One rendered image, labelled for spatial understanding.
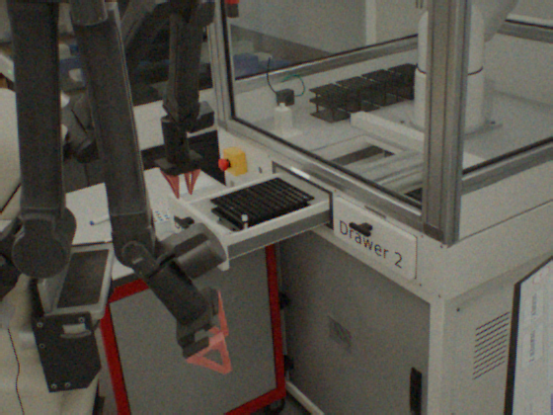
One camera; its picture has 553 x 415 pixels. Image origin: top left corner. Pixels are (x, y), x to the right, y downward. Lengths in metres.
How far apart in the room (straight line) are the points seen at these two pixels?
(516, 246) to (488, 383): 0.40
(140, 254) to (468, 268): 0.86
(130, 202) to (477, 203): 0.84
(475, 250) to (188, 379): 0.99
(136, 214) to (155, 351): 1.11
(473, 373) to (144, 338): 0.89
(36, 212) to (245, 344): 1.32
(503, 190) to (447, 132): 0.25
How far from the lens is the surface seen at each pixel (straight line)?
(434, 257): 1.63
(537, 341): 1.22
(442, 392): 1.84
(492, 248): 1.72
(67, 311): 1.30
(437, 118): 1.50
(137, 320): 2.04
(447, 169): 1.51
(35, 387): 1.41
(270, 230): 1.81
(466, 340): 1.82
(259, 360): 2.34
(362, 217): 1.76
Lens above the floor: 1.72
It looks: 27 degrees down
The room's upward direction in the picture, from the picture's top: 4 degrees counter-clockwise
